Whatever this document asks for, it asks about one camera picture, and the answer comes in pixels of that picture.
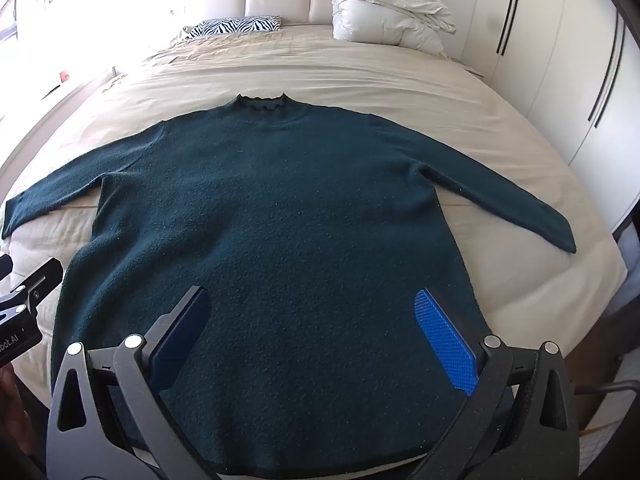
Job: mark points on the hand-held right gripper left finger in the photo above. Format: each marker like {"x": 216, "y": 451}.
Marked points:
{"x": 182, "y": 332}

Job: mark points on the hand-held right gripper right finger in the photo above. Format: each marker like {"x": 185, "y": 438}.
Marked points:
{"x": 445, "y": 340}

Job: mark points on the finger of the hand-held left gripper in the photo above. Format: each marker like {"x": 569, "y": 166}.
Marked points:
{"x": 37, "y": 280}
{"x": 4, "y": 266}

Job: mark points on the dark teal blanket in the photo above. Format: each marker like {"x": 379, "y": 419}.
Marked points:
{"x": 280, "y": 240}

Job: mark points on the beige bed cover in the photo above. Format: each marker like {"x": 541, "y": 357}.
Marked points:
{"x": 350, "y": 72}

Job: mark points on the white wardrobe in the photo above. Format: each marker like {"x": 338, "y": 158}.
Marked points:
{"x": 560, "y": 60}

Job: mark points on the zebra print pillow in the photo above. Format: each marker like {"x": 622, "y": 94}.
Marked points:
{"x": 235, "y": 26}

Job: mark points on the white folded duvet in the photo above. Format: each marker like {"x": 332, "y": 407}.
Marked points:
{"x": 385, "y": 7}

